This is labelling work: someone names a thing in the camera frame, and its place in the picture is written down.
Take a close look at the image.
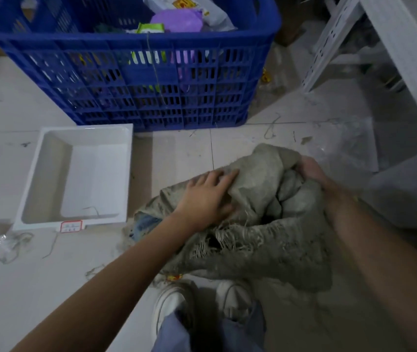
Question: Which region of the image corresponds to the white plastic tray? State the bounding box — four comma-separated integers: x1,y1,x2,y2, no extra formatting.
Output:
12,124,134,232

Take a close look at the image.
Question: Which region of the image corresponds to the white metal shelf frame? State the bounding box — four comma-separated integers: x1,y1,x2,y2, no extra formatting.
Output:
300,0,417,147

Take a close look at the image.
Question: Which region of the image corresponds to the white sneaker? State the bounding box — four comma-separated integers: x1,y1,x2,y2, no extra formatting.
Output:
152,283,194,338
216,280,254,323

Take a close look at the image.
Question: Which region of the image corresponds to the person's right forearm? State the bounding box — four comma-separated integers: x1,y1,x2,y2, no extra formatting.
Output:
322,187,417,352

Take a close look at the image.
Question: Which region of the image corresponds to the person's left forearm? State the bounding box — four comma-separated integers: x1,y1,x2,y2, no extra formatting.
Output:
10,212,194,352

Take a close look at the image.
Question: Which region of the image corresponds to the clear plastic sheet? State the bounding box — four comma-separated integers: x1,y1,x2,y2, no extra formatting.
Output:
304,117,379,180

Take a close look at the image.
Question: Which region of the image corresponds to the blue jeans leg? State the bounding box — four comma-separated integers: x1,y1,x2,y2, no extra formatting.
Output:
151,300,267,352

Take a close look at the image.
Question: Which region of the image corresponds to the purple packet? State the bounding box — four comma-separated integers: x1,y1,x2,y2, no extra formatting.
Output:
150,9,204,33

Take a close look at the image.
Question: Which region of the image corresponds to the green and white packet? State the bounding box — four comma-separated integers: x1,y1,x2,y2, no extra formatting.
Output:
136,22,166,34

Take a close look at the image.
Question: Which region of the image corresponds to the person's left hand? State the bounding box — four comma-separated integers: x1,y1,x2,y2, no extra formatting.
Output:
172,169,240,232

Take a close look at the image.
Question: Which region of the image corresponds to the person's right hand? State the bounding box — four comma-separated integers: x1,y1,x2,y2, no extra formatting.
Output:
296,156,341,202

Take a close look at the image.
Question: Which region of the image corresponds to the frayed burlap sack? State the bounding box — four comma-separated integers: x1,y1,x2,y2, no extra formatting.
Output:
129,143,334,293

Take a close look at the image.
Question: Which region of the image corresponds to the white and yellow bag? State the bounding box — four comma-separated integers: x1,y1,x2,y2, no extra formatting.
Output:
143,0,236,32

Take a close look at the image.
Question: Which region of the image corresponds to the blue plastic crate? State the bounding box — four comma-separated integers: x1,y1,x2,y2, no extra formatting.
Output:
0,0,282,132

